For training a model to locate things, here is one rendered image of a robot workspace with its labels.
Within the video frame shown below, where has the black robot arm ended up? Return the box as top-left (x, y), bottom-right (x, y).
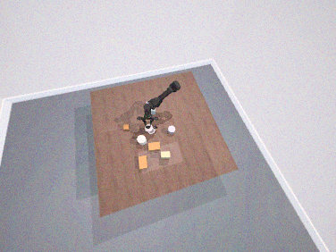
top-left (144, 81), bottom-right (181, 120)

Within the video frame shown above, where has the pale yellow rectangular block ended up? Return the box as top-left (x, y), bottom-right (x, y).
top-left (161, 152), bottom-right (170, 159)

